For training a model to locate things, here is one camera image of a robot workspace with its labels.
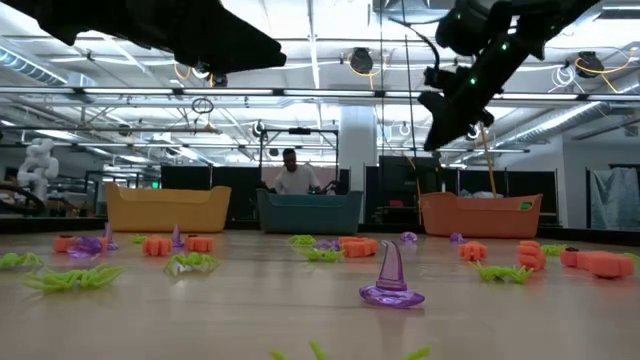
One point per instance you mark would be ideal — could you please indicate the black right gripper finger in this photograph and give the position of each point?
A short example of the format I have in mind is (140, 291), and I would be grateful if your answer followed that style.
(445, 127)

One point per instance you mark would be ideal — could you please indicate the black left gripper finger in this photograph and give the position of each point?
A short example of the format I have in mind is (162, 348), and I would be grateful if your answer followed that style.
(240, 52)

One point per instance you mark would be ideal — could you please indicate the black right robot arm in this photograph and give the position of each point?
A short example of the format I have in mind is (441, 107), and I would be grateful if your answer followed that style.
(550, 15)

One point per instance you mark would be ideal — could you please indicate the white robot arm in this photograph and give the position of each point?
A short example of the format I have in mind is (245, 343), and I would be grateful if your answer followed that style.
(37, 167)

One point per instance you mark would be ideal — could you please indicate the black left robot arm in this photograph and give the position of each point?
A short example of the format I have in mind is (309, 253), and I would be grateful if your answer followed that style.
(30, 10)

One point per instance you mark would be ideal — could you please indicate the small red box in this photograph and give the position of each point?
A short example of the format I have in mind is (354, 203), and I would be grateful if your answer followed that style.
(396, 203)

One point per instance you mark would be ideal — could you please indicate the orange plastic bin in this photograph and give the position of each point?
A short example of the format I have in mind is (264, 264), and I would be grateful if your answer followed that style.
(480, 217)

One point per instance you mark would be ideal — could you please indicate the black partition panel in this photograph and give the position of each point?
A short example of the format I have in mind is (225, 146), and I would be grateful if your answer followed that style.
(525, 182)
(240, 190)

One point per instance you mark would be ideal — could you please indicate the person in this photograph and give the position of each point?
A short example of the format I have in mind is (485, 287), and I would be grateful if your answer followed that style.
(296, 182)

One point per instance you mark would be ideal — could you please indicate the teal plastic bin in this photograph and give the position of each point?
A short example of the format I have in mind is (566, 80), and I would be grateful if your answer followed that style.
(310, 215)

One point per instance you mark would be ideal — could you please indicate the yellow plastic bin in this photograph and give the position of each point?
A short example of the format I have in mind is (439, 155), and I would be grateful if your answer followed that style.
(165, 210)

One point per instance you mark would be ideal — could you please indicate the grey cover sheet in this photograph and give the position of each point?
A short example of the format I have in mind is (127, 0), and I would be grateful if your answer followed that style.
(616, 197)

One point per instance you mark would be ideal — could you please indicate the black workstation frame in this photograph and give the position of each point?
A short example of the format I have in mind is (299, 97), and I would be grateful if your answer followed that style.
(299, 131)

